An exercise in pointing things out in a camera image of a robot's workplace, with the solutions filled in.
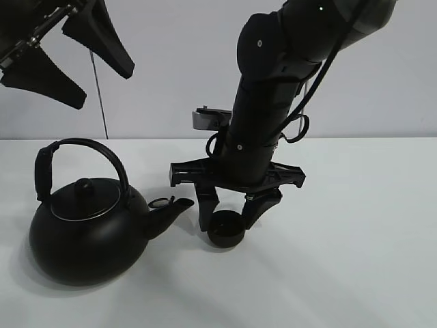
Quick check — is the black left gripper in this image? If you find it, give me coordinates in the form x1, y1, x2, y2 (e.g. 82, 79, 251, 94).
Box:
1, 1, 135, 110

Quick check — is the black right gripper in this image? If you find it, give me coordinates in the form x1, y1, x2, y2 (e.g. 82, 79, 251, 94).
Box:
169, 158, 305, 232

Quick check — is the small black teacup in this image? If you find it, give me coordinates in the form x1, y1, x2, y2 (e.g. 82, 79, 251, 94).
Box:
207, 210, 246, 249

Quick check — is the black round teapot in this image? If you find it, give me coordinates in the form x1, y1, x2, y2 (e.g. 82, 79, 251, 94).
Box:
29, 138, 194, 286

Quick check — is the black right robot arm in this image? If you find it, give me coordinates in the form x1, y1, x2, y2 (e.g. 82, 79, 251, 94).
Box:
170, 1, 395, 232

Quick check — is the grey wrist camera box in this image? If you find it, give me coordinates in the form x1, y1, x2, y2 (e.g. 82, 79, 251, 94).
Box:
192, 106, 232, 131

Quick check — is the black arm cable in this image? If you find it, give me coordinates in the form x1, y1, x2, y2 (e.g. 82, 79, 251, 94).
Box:
206, 0, 376, 156

